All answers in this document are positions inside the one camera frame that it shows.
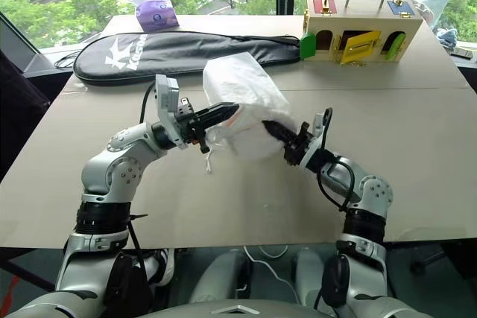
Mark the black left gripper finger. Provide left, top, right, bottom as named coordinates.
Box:
left=193, top=112, right=234, bottom=133
left=193, top=101, right=240, bottom=121

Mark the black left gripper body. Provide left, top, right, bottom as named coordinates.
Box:
left=174, top=97, right=210, bottom=155

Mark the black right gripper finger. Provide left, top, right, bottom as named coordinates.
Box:
left=268, top=127, right=295, bottom=147
left=262, top=118, right=300, bottom=140

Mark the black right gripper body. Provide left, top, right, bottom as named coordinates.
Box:
left=283, top=121, right=312, bottom=168

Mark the white drawstring bag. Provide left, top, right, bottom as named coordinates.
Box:
left=200, top=51, right=294, bottom=177

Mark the black racket cover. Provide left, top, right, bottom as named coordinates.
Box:
left=54, top=30, right=302, bottom=86

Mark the purple tissue pack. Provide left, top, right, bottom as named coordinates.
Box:
left=128, top=0, right=180, bottom=33

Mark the silver right robot leg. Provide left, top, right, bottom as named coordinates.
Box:
left=294, top=249, right=331, bottom=306

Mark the silver robot leg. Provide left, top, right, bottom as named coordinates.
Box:
left=189, top=249, right=251, bottom=306
left=294, top=249, right=331, bottom=306

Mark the silver left robot leg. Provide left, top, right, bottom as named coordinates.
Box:
left=189, top=249, right=251, bottom=306

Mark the silver robot torso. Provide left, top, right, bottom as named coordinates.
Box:
left=0, top=288, right=477, bottom=318

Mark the blue cloth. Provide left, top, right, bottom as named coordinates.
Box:
left=435, top=28, right=458, bottom=48

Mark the small dark flat device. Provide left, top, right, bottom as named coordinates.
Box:
left=452, top=47, right=477, bottom=60

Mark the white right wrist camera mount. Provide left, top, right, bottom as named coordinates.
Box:
left=297, top=111, right=329, bottom=165

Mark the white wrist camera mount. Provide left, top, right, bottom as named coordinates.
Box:
left=297, top=111, right=329, bottom=165
left=154, top=74, right=192, bottom=150

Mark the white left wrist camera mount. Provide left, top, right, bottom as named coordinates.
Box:
left=154, top=74, right=192, bottom=150

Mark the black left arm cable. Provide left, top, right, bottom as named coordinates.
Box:
left=139, top=81, right=157, bottom=126

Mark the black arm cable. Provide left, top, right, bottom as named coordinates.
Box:
left=315, top=106, right=356, bottom=215
left=139, top=81, right=157, bottom=126

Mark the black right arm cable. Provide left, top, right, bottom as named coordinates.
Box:
left=315, top=106, right=356, bottom=215

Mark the white cable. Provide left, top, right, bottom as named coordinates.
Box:
left=241, top=244, right=294, bottom=293

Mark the wooden latch box with handle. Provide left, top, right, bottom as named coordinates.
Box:
left=300, top=0, right=424, bottom=69

